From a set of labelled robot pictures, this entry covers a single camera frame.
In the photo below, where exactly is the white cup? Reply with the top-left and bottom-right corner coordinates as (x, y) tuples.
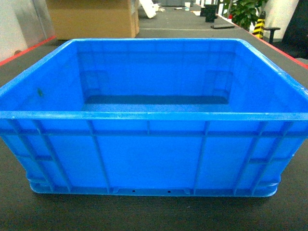
(184, 2), (191, 11)

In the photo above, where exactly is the white plastic object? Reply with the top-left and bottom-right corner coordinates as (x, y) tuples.
(139, 0), (159, 19)

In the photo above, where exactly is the yellow black striped post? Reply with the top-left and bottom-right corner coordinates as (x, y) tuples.
(252, 11), (266, 39)

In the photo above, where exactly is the flat black device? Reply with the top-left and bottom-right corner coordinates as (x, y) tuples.
(211, 24), (235, 29)

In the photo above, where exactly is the large blue plastic crate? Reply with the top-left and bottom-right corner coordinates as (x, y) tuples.
(0, 38), (308, 197)

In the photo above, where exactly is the green potted plant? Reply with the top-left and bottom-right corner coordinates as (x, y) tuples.
(223, 0), (268, 31)

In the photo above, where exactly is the large cardboard box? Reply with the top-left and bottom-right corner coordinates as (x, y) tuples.
(46, 0), (139, 40)

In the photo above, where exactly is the black office chair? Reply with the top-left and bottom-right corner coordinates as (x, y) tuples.
(265, 0), (308, 59)

